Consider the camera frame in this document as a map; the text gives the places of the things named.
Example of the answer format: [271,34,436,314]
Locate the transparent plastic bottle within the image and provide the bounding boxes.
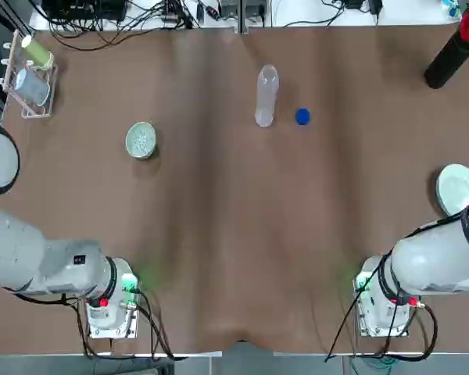
[254,64,280,128]

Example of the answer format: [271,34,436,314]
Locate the heap of small ice cubes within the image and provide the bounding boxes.
[132,130,152,154]

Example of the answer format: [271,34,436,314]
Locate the pale green bowl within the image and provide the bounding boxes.
[125,121,159,161]

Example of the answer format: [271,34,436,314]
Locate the grey-black power supply units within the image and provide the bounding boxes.
[218,0,269,19]

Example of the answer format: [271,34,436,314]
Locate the black usb hub with plugs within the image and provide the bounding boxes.
[160,11,192,29]

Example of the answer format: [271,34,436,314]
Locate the pale green plate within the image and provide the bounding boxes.
[435,163,469,218]

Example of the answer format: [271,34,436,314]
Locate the blue and white paper cup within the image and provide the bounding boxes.
[15,68,50,107]

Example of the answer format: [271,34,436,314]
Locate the large black electronics box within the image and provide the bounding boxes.
[46,0,127,23]

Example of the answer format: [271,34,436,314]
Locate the green paper cup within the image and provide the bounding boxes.
[21,34,55,71]

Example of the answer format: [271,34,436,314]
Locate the clear wood-framed cup rack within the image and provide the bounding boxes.
[2,30,59,120]

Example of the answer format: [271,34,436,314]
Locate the black cylindrical vase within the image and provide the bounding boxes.
[424,30,469,90]

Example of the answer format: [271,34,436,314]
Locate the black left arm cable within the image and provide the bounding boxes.
[60,291,177,361]

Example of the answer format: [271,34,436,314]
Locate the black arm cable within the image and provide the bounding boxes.
[323,202,469,363]
[60,291,177,361]

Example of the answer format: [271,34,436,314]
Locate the aluminium frame post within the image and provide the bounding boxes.
[238,0,252,36]

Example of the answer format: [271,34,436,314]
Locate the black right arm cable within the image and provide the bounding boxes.
[323,202,469,363]

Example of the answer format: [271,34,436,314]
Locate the loose black desk cables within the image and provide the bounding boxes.
[48,15,204,51]

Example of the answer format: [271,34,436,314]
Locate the green network cables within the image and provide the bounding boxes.
[350,352,400,375]

